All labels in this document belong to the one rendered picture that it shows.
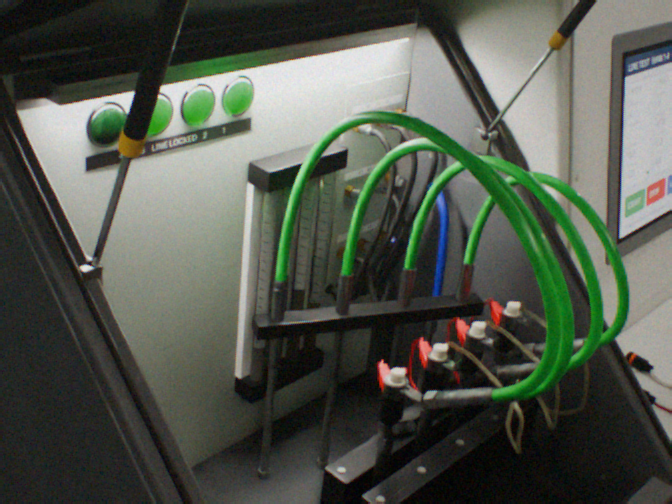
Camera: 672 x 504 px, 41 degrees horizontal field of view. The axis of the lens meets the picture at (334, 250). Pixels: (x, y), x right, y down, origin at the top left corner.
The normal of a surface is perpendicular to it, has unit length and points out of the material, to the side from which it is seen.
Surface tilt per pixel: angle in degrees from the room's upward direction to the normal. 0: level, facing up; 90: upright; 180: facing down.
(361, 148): 90
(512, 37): 90
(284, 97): 90
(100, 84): 90
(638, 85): 76
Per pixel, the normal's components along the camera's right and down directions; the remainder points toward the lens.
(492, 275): -0.69, 0.28
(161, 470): 0.56, -0.37
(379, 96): 0.72, 0.40
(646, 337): 0.11, -0.87
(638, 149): 0.72, 0.18
